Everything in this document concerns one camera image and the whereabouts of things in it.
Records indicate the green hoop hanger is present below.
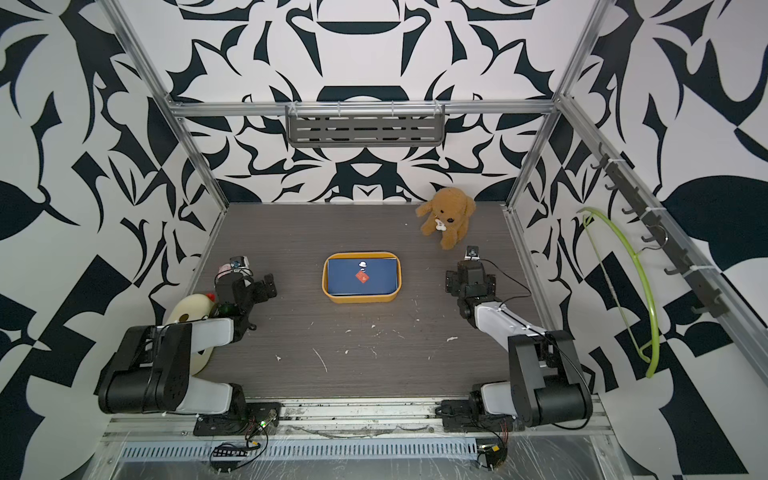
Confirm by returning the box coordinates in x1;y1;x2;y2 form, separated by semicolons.
578;206;661;379

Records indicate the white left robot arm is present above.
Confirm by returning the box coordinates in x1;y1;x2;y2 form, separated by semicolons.
96;256;277;419

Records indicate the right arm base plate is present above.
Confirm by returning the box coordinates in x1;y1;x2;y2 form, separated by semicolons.
435;390;526;435

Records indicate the small pink toy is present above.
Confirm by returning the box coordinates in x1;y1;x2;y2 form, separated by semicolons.
216;264;232;277

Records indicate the brown plush dog toy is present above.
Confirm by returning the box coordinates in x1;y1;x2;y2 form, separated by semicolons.
416;187;477;250

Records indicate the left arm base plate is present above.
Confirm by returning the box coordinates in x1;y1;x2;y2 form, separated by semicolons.
193;401;283;437

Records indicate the black hook rail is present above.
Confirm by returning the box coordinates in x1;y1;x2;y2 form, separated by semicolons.
593;142;730;318

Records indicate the black connector block with cables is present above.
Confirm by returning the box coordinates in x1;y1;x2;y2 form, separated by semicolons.
207;436;269;474

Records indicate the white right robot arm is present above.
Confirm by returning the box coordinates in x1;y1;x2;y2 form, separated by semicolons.
445;246;593;429

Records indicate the white slotted cable duct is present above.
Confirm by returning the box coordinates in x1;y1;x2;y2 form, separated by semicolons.
119;437;478;462

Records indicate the yellow plastic storage box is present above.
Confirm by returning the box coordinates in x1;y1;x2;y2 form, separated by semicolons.
321;252;403;304

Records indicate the dark blue envelope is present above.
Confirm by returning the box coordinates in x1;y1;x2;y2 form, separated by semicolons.
327;258;400;296

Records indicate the grey perforated metal shelf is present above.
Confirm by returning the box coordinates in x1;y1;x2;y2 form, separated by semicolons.
285;102;447;148

